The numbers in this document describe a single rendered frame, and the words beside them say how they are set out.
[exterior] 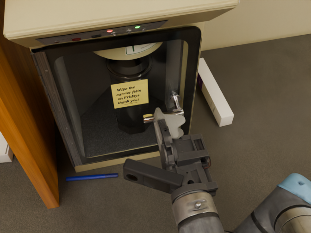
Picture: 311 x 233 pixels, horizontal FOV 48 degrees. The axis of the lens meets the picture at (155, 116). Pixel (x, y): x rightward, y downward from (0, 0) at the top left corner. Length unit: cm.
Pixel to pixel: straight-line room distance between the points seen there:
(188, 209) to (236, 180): 39
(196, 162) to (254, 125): 46
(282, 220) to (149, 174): 24
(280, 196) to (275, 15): 87
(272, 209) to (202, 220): 12
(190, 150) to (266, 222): 18
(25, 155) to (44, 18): 33
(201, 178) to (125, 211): 33
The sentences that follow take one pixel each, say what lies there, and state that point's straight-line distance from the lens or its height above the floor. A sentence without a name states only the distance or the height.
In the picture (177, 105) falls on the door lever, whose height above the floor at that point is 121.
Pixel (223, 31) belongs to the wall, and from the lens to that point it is 132.
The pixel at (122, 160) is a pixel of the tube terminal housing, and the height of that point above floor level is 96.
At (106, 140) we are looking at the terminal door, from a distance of 86.
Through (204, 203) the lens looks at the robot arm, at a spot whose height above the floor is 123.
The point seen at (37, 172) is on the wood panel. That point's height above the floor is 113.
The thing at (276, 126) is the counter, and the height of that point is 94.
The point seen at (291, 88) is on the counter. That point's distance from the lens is 124.
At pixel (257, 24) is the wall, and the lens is 136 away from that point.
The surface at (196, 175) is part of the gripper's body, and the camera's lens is 66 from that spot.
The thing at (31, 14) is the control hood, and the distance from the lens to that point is 51.
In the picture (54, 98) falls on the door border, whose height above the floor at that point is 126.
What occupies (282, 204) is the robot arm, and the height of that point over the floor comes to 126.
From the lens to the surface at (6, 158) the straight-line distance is 105.
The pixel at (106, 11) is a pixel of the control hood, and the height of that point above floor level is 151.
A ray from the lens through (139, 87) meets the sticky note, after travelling 73.
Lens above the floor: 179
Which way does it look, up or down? 52 degrees down
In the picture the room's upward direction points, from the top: straight up
